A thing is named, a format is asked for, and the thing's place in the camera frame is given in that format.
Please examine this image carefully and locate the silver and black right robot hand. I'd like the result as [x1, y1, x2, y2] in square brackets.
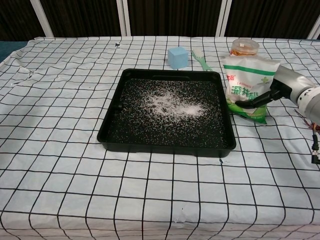
[236, 65, 313, 109]

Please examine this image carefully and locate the white and green salt bag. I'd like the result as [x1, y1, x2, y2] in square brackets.
[223, 55, 281, 126]

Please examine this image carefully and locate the clear plastic snack jar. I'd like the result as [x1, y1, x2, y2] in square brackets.
[229, 38, 260, 58]

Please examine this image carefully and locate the light green brush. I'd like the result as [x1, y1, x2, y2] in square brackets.
[191, 49, 213, 72]

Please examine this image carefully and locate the spilled white salt pile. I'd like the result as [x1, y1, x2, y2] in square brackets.
[139, 86, 208, 118]

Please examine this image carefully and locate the light blue foam cube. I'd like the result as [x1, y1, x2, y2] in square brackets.
[167, 46, 189, 70]

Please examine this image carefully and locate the black square plastic tray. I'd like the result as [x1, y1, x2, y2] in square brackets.
[97, 68, 238, 158]

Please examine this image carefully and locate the white black-checked tablecloth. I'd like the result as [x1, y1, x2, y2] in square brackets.
[0, 36, 320, 240]

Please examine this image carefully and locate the white partition frame post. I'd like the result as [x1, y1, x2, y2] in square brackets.
[214, 0, 232, 37]
[306, 19, 320, 40]
[117, 0, 132, 36]
[32, 0, 55, 38]

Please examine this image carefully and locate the cable with black connector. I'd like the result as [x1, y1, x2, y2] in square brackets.
[308, 119, 320, 166]

